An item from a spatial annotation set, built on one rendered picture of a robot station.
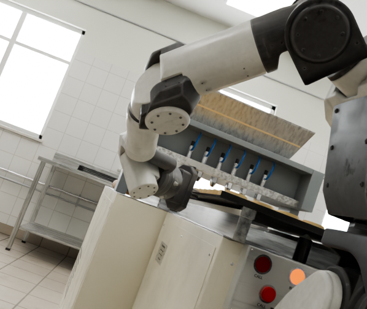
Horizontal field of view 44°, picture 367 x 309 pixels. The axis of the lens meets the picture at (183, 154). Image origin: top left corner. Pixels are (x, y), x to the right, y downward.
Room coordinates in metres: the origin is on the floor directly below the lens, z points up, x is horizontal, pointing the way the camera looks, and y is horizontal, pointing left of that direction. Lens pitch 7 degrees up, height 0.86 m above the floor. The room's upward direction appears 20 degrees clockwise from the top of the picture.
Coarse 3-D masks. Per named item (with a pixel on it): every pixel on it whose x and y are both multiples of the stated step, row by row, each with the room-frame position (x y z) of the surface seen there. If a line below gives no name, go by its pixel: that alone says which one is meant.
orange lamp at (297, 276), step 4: (292, 272) 0.94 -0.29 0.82; (296, 272) 0.94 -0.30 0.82; (300, 272) 0.94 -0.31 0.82; (292, 276) 0.94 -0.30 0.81; (296, 276) 0.94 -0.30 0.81; (300, 276) 0.94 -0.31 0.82; (304, 276) 0.94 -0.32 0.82; (292, 280) 0.94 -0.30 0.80; (296, 280) 0.94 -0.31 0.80; (300, 280) 0.94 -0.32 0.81; (296, 284) 0.94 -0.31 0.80
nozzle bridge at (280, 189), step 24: (192, 120) 1.62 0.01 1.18; (168, 144) 1.70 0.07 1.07; (216, 144) 1.73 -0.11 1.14; (240, 144) 1.65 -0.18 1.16; (240, 168) 1.75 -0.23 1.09; (264, 168) 1.76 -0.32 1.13; (288, 168) 1.76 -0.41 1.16; (120, 192) 1.70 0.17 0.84; (264, 192) 1.72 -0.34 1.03; (288, 192) 1.79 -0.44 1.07; (312, 192) 1.71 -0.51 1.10
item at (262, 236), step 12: (252, 228) 1.62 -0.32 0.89; (264, 228) 1.52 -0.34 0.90; (252, 240) 1.58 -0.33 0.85; (264, 240) 1.49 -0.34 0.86; (276, 240) 1.40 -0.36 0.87; (288, 240) 1.32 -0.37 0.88; (288, 252) 1.30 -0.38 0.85; (312, 252) 1.17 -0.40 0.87; (324, 252) 1.12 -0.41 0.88; (312, 264) 1.15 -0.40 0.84; (324, 264) 1.10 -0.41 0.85
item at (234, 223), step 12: (192, 204) 1.34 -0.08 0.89; (204, 204) 1.20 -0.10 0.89; (192, 216) 1.29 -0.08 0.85; (204, 216) 1.17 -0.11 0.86; (216, 216) 1.07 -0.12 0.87; (228, 216) 0.98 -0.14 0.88; (240, 216) 0.92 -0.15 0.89; (252, 216) 0.92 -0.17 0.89; (216, 228) 1.04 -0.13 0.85; (228, 228) 0.96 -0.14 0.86; (240, 228) 0.92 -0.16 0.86; (240, 240) 0.92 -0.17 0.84
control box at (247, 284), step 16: (240, 256) 0.95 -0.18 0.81; (256, 256) 0.93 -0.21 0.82; (272, 256) 0.93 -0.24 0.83; (240, 272) 0.93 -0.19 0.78; (256, 272) 0.93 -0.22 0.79; (272, 272) 0.94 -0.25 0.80; (288, 272) 0.94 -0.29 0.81; (304, 272) 0.94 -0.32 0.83; (240, 288) 0.93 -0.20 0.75; (256, 288) 0.93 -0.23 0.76; (288, 288) 0.94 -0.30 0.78; (224, 304) 0.95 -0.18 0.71; (240, 304) 0.93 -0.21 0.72; (256, 304) 0.93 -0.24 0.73; (272, 304) 0.94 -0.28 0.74
